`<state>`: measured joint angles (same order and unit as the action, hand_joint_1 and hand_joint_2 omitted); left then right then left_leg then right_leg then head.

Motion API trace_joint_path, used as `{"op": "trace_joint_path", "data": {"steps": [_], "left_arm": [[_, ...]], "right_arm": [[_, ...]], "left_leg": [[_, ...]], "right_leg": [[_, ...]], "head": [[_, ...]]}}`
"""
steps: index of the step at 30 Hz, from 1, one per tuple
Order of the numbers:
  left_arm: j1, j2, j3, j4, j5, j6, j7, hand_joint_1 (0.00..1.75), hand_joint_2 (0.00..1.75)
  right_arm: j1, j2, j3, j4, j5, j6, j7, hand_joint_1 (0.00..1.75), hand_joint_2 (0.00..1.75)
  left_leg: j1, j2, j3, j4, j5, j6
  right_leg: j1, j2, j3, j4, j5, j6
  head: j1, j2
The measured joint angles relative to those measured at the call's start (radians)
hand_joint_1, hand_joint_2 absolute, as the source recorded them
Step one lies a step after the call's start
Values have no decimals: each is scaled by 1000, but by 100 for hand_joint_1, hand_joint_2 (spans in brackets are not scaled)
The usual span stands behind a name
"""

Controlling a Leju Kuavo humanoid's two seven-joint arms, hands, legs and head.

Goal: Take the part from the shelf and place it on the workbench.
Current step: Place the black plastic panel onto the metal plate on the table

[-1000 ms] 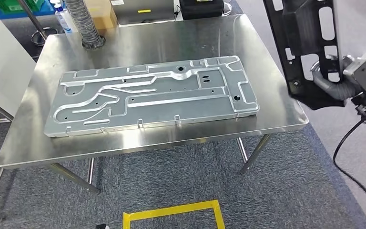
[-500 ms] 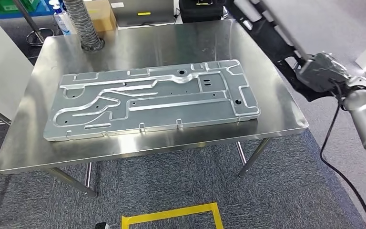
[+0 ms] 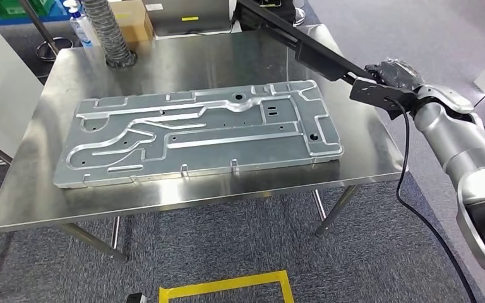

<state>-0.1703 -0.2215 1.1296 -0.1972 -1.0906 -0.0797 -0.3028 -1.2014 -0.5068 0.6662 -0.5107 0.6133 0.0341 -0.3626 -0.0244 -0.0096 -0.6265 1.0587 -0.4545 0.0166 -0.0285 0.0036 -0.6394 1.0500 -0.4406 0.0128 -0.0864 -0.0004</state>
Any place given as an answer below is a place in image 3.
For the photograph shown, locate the black plastic frame part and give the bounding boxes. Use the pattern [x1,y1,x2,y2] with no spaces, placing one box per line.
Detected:
[234,0,380,83]

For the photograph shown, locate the stainless steel workbench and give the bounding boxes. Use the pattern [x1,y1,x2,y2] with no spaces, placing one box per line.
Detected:
[0,23,409,264]

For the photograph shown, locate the stamped aluminium plate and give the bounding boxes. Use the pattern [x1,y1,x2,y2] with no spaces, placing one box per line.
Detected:
[52,79,345,190]

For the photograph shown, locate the yellow floor tape square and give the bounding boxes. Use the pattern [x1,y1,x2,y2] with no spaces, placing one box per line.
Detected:
[159,270,296,303]

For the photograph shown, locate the grey equipment case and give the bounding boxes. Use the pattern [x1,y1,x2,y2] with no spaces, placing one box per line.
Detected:
[143,0,243,39]

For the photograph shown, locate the cardboard box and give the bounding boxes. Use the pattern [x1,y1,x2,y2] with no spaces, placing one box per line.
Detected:
[107,0,155,44]

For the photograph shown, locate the white pump bottle blue label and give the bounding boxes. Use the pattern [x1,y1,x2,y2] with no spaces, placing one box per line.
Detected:
[63,0,95,47]

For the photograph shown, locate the chrome stanchion round base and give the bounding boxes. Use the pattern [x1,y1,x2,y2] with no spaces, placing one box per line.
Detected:
[18,0,74,62]

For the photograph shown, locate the white partition panel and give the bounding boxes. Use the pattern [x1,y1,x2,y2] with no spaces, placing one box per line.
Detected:
[0,10,45,158]

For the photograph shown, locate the blue plastic base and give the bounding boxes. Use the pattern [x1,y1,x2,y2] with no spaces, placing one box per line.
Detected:
[0,10,72,27]

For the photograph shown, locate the green plastic crate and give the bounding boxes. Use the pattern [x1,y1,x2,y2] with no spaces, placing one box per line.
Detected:
[0,0,55,18]

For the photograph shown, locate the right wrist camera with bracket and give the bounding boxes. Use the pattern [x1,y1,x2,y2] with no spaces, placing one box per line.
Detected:
[349,76,420,121]

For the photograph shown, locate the black cable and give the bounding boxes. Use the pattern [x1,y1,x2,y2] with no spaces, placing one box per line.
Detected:
[385,96,479,303]

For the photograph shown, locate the grey corrugated hose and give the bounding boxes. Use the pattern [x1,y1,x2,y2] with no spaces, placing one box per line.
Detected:
[81,0,138,69]

